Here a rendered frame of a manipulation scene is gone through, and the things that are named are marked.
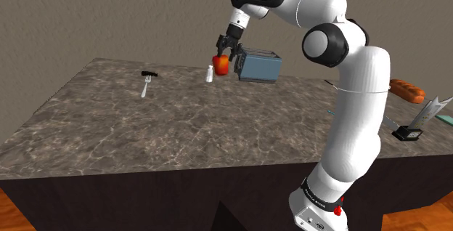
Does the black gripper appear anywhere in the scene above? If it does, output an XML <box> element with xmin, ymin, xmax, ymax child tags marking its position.
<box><xmin>216</xmin><ymin>23</ymin><xmax>245</xmax><ymax>62</ymax></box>

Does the red bell pepper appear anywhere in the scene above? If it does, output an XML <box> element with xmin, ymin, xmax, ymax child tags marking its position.
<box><xmin>211</xmin><ymin>54</ymin><xmax>231</xmax><ymax>77</ymax></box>

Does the blue toaster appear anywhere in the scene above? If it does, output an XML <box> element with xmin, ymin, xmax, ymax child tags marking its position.
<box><xmin>234</xmin><ymin>47</ymin><xmax>283</xmax><ymax>84</ymax></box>

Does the silver fork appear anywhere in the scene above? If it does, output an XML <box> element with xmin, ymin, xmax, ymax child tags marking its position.
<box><xmin>140</xmin><ymin>74</ymin><xmax>152</xmax><ymax>99</ymax></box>

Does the brown bread loaf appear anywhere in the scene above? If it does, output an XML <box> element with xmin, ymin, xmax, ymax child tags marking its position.
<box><xmin>388</xmin><ymin>78</ymin><xmax>427</xmax><ymax>105</ymax></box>

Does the teal flat object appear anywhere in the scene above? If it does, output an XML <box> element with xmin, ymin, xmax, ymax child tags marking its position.
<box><xmin>435</xmin><ymin>114</ymin><xmax>453</xmax><ymax>127</ymax></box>

